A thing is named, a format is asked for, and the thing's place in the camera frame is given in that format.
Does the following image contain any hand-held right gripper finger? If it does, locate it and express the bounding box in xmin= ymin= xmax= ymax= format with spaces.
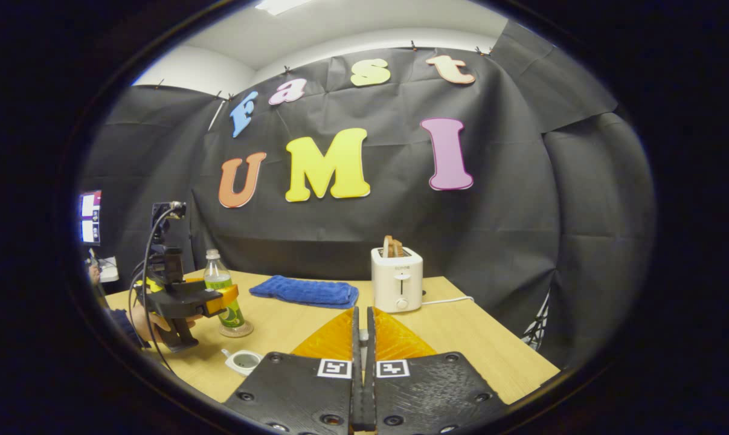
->
xmin=222 ymin=307 xmax=365 ymax=435
xmin=367 ymin=307 xmax=510 ymax=435

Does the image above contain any clear green-label water bottle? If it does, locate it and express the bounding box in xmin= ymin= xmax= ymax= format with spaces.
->
xmin=203 ymin=249 xmax=246 ymax=330

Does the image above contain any round cork coaster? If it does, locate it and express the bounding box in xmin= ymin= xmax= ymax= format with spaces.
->
xmin=219 ymin=320 xmax=255 ymax=338

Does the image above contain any white side desk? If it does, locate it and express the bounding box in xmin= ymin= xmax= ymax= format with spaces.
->
xmin=96 ymin=256 xmax=120 ymax=283

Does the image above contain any blue folded towel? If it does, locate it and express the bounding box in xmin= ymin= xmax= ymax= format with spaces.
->
xmin=249 ymin=275 xmax=360 ymax=310

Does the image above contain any white toaster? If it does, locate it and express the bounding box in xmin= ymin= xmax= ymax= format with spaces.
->
xmin=371 ymin=246 xmax=424 ymax=314

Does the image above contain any computer monitor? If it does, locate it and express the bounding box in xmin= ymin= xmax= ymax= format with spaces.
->
xmin=79 ymin=190 xmax=103 ymax=246

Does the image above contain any ceiling light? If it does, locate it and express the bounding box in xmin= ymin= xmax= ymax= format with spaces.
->
xmin=254 ymin=0 xmax=312 ymax=16

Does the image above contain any black cable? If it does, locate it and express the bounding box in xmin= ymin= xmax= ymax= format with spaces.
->
xmin=127 ymin=204 xmax=187 ymax=370

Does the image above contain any white wire frame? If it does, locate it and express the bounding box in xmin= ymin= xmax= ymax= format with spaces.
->
xmin=520 ymin=291 xmax=550 ymax=350

